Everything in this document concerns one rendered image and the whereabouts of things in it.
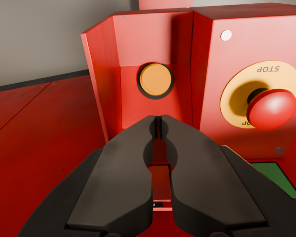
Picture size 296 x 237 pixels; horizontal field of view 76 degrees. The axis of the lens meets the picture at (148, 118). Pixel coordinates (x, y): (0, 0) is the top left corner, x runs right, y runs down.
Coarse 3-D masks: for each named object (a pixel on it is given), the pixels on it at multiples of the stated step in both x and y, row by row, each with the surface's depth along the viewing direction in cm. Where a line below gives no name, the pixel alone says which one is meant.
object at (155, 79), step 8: (152, 64) 23; (160, 64) 23; (144, 72) 23; (152, 72) 23; (160, 72) 23; (168, 72) 23; (144, 80) 23; (152, 80) 23; (160, 80) 23; (168, 80) 23; (144, 88) 23; (152, 88) 23; (160, 88) 23
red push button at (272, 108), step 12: (252, 96) 17; (264, 96) 15; (276, 96) 15; (288, 96) 15; (252, 108) 16; (264, 108) 16; (276, 108) 15; (288, 108) 15; (252, 120) 16; (264, 120) 16; (276, 120) 16; (288, 120) 17
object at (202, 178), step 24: (168, 120) 11; (168, 144) 10; (192, 144) 9; (216, 144) 9; (192, 168) 8; (216, 168) 8; (192, 192) 7; (216, 192) 7; (240, 192) 7; (192, 216) 7; (216, 216) 6; (240, 216) 6
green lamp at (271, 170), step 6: (258, 168) 21; (264, 168) 21; (270, 168) 21; (276, 168) 21; (264, 174) 21; (270, 174) 21; (276, 174) 21; (282, 174) 21; (276, 180) 20; (282, 180) 20; (282, 186) 19; (288, 186) 19; (288, 192) 19; (294, 192) 19
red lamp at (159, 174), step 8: (152, 168) 22; (160, 168) 22; (168, 168) 22; (152, 176) 21; (160, 176) 21; (168, 176) 21; (152, 184) 20; (160, 184) 20; (168, 184) 20; (160, 192) 20; (168, 192) 20; (160, 200) 19; (168, 200) 19
